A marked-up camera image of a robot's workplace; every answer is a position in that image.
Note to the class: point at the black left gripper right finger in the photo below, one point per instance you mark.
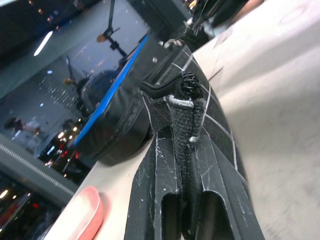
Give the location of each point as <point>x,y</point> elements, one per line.
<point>220,197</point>

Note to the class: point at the black grid pencil pouch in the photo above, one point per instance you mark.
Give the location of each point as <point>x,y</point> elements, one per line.
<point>185,117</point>

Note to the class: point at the grey metal frame beam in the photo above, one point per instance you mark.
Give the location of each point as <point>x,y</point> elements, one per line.
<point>35,167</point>

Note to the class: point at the blue black padded box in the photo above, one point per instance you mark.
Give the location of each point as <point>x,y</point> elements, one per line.
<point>117,120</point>

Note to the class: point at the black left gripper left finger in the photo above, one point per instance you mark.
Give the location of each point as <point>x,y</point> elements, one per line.
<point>155,190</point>

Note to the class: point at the pink plastic bowl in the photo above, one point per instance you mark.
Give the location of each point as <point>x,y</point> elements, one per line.
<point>82,215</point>

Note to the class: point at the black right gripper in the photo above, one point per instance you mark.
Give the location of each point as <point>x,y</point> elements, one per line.
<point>220,12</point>

